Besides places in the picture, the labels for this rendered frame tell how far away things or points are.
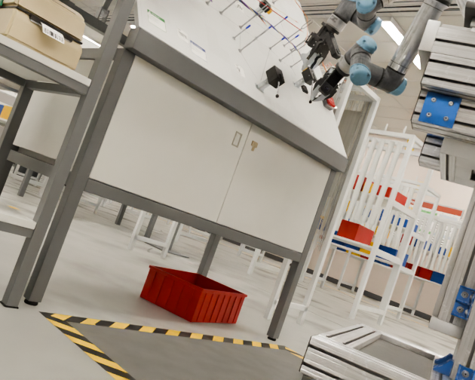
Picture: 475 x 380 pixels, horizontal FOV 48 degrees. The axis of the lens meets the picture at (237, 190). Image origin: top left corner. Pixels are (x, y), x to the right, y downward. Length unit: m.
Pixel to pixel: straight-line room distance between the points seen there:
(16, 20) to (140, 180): 0.59
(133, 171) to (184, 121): 0.25
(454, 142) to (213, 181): 0.82
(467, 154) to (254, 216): 0.87
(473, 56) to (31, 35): 1.15
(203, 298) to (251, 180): 0.51
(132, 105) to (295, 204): 0.90
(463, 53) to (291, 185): 0.96
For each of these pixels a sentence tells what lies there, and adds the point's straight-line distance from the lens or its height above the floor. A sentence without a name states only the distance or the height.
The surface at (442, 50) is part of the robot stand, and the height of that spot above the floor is 1.04.
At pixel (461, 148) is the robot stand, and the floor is 0.83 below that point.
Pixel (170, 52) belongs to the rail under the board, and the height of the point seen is 0.85.
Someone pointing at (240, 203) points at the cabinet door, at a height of 0.50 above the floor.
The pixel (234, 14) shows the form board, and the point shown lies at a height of 1.21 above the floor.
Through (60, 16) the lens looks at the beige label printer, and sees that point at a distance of 1.60.
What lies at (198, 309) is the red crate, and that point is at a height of 0.05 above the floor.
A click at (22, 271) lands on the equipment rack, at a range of 1.58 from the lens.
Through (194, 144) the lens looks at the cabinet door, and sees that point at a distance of 1.84.
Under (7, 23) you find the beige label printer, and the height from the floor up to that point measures 0.70.
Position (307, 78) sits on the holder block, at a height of 1.10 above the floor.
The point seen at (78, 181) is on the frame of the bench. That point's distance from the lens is 1.63.
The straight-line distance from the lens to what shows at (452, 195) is 10.82.
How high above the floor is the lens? 0.41
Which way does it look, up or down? 4 degrees up
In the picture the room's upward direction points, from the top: 20 degrees clockwise
